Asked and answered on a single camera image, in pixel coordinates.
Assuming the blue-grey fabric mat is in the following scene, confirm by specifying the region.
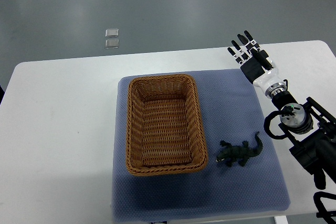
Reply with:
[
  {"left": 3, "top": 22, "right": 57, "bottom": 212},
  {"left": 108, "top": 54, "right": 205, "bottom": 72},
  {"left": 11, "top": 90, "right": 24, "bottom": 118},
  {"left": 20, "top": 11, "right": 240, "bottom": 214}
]
[{"left": 112, "top": 69, "right": 290, "bottom": 222}]

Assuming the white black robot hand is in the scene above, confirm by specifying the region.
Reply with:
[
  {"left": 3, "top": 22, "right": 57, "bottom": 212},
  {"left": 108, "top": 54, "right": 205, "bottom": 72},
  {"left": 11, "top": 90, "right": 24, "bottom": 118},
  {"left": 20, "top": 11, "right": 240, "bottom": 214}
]
[{"left": 227, "top": 30, "right": 286, "bottom": 97}]

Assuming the upper silver floor plate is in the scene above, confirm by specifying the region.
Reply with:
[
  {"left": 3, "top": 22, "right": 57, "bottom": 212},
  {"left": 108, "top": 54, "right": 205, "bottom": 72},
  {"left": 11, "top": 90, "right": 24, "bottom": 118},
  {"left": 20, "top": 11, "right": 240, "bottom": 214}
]
[{"left": 105, "top": 28, "right": 119, "bottom": 37}]

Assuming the brown wicker basket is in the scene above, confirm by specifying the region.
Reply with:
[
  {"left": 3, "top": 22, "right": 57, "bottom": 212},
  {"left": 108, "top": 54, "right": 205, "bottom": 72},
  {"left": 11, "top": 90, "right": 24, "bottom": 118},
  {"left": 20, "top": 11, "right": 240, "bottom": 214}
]
[{"left": 125, "top": 73, "right": 208, "bottom": 176}]

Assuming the white table leg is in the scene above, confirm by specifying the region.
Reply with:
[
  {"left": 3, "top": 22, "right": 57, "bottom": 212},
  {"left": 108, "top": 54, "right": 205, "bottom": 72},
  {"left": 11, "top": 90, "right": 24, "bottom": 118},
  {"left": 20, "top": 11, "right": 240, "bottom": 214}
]
[{"left": 274, "top": 216, "right": 289, "bottom": 224}]

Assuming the dark toy crocodile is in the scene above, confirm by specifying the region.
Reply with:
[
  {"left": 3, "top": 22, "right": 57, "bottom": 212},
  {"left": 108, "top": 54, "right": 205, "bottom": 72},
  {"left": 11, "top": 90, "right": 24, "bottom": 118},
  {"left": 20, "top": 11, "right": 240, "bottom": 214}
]
[{"left": 215, "top": 132, "right": 263, "bottom": 167}]

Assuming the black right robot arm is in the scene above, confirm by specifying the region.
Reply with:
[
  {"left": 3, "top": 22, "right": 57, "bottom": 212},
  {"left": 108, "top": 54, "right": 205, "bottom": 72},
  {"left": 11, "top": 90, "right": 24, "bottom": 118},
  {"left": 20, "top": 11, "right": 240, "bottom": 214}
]
[{"left": 227, "top": 31, "right": 335, "bottom": 223}]

